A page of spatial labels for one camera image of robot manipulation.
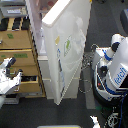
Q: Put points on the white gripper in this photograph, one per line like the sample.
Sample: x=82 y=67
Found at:
x=7 y=84

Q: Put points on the white fridge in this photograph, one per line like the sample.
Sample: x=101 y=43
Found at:
x=53 y=21

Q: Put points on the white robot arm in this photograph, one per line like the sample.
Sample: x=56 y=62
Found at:
x=2 y=97

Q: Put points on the android sticker on fridge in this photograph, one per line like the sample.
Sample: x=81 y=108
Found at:
x=67 y=45

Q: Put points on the wooden drawer cabinet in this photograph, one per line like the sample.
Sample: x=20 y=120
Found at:
x=16 y=41

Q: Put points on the grey box on cabinet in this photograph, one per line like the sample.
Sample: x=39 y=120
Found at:
x=13 y=11

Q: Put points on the white and blue robot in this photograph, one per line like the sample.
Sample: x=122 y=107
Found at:
x=110 y=66

